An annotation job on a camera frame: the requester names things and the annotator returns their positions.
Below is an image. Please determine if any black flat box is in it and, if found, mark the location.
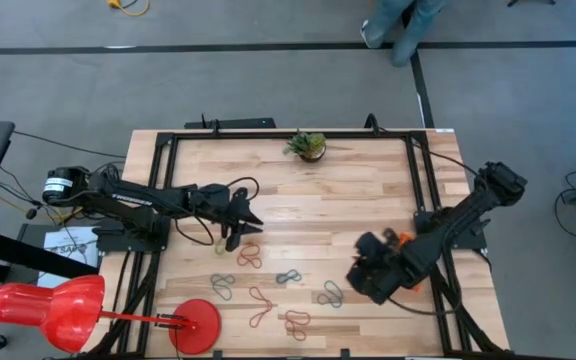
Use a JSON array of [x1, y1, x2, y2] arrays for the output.
[[183, 113, 278, 131]]

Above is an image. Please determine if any black cable with plug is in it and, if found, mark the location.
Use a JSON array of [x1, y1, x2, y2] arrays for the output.
[[0, 165, 44, 221]]

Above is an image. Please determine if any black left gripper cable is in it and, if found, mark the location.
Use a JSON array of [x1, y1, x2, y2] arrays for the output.
[[173, 175, 261, 248]]

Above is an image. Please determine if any white paper sheet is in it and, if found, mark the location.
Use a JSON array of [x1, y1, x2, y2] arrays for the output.
[[36, 226, 101, 290]]

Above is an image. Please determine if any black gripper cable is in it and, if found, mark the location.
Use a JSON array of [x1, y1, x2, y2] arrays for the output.
[[173, 175, 261, 248], [386, 294, 462, 317]]

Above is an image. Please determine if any yellow extension cable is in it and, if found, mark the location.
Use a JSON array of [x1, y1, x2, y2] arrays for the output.
[[107, 0, 152, 18]]

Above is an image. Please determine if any thin yellow cable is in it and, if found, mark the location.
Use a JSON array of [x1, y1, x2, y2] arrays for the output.
[[51, 189, 85, 225]]

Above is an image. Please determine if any teal rubber band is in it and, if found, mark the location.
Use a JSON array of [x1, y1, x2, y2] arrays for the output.
[[316, 279, 345, 309]]

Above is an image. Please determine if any black aluminium table frame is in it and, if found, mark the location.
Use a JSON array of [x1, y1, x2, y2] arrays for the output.
[[87, 129, 514, 360]]

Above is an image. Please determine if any red desk lamp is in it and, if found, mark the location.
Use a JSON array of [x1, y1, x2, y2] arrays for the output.
[[0, 273, 223, 356]]

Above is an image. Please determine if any orange plastic bin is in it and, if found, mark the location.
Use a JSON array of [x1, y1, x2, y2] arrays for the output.
[[396, 230, 423, 293]]

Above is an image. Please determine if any black diagonal bar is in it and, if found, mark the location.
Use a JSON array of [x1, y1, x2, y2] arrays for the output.
[[0, 223, 101, 279]]

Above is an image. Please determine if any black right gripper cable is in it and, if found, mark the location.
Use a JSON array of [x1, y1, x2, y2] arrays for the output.
[[386, 294, 462, 317]]

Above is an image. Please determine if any person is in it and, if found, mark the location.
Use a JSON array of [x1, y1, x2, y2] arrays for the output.
[[359, 0, 449, 69]]

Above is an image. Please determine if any blue rubber band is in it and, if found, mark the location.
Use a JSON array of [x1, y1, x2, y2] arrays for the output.
[[209, 272, 237, 303], [274, 268, 303, 286]]

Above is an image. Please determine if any small potted green plant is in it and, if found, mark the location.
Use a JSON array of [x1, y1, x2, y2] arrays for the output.
[[282, 129, 328, 164]]

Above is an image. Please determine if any red rubber band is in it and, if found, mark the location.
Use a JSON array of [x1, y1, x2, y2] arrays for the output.
[[283, 309, 313, 343], [236, 242, 264, 270], [247, 285, 275, 330]]

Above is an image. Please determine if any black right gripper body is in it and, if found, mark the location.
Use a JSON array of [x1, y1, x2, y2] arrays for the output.
[[345, 228, 422, 306]]

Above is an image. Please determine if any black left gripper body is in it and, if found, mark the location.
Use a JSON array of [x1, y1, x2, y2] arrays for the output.
[[189, 182, 238, 237]]

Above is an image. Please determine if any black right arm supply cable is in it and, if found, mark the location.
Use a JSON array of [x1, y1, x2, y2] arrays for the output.
[[375, 125, 482, 179]]

